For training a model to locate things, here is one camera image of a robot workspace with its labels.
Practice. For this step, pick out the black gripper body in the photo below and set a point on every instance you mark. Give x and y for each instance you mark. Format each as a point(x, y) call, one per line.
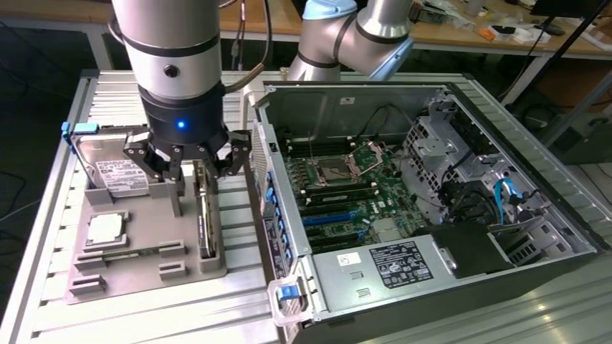
point(181, 118)

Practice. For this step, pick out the green Nvidia graphics card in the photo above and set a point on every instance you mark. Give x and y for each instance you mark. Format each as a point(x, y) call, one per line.
point(207, 218)

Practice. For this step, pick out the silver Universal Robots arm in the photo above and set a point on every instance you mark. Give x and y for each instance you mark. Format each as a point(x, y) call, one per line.
point(167, 36)

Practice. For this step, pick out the silver hard disk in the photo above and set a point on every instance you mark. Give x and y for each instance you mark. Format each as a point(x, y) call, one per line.
point(119, 172)

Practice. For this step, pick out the blue slot retention clip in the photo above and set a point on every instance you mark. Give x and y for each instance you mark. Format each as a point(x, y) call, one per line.
point(288, 255)
point(285, 241)
point(272, 196)
point(281, 226)
point(277, 211)
point(271, 179)

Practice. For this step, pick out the blue disk carrier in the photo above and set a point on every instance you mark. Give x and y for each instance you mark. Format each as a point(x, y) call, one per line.
point(85, 127)

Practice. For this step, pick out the CPU socket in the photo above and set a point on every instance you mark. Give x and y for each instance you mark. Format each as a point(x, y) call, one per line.
point(336, 172)

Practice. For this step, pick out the silver CPU chip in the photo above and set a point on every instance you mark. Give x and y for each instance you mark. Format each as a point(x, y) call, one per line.
point(105, 228)

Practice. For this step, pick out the installed black RAM stick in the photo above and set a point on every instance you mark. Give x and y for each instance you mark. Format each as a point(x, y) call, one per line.
point(339, 196)

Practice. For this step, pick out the metal socket cover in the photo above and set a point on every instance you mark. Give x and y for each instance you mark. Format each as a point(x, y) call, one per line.
point(369, 156)

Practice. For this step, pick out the green loose RAM stick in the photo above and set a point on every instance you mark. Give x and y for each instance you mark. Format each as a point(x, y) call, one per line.
point(129, 252)

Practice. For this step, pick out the green motherboard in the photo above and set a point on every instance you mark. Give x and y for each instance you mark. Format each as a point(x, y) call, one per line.
point(383, 193)

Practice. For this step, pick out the grey parts rack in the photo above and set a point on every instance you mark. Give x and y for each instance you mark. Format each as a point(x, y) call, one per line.
point(139, 265)

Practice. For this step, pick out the silver chipset heat sink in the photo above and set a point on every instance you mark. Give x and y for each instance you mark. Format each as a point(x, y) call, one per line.
point(389, 229)

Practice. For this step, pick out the metal disk bay cage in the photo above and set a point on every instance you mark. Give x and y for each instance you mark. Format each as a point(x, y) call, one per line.
point(429, 150)

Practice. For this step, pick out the blue case latch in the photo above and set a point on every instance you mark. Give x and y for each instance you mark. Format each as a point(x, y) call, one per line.
point(288, 292)

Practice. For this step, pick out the grey power supply unit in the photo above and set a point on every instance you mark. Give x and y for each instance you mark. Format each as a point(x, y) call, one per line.
point(353, 268)

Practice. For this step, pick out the black plastic shroud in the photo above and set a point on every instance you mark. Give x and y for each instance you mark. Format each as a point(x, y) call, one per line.
point(464, 247)

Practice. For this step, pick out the open black PC case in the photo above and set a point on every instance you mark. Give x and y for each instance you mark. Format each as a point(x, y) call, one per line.
point(525, 150)

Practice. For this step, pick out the orange and white box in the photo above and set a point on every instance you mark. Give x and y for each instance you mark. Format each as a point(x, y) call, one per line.
point(501, 36)

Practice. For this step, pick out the black monitor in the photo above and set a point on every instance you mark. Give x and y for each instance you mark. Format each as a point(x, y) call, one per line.
point(564, 7)

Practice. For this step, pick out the wooden desk white frame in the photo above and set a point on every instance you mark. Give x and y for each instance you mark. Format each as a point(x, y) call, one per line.
point(48, 12)

